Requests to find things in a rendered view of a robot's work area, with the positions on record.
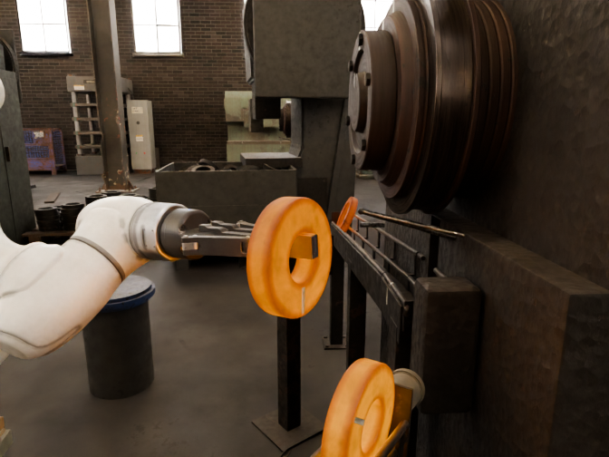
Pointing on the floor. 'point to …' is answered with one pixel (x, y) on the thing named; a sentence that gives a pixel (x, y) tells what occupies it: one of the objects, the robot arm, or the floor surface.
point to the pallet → (53, 216)
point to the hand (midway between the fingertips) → (291, 244)
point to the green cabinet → (14, 168)
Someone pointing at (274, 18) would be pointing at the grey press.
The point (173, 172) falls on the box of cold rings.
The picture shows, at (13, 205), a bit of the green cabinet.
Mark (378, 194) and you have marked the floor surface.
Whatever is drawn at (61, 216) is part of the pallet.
